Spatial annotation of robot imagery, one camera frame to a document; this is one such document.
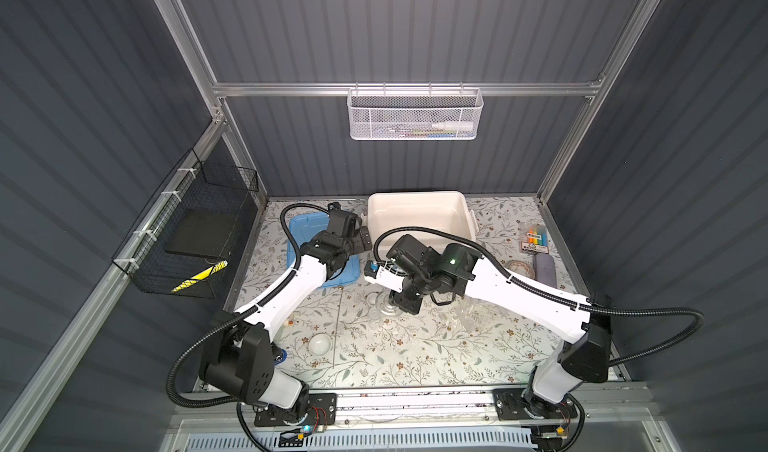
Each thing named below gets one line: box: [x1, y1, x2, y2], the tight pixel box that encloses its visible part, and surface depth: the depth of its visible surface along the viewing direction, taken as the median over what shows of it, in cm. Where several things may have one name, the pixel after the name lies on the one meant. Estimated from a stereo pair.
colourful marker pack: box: [521, 224, 549, 254], surface depth 107 cm
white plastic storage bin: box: [361, 190, 479, 260], surface depth 103 cm
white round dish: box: [308, 333, 332, 357], surface depth 84 cm
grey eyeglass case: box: [534, 252, 557, 289], surface depth 98 cm
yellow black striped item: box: [171, 260, 229, 294], surface depth 68 cm
